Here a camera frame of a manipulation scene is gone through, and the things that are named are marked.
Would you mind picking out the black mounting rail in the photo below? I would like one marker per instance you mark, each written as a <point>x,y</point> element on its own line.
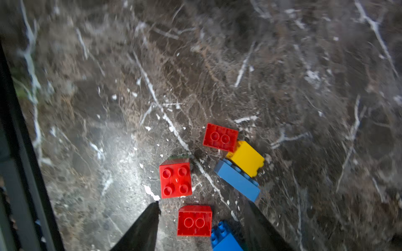
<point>27,219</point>

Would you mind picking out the yellow lego brick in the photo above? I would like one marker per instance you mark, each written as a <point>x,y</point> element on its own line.
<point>246,158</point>

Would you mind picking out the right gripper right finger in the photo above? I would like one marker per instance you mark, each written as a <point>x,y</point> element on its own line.
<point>260,234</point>

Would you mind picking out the orange-red square lego brick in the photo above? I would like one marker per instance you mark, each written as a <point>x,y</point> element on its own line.
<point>175,178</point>

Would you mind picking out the red lego brick far left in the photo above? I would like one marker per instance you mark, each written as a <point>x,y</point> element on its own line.
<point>221,138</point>

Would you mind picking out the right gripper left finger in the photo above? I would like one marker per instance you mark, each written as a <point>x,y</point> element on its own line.
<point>142,235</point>

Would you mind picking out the bright green square lego brick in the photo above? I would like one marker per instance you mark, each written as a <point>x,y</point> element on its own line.
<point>175,157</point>

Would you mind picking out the blue square lego brick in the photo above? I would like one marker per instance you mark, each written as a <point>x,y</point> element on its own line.
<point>222,238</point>

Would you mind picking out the light blue long lego brick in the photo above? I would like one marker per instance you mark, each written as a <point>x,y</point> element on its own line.
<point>238,179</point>

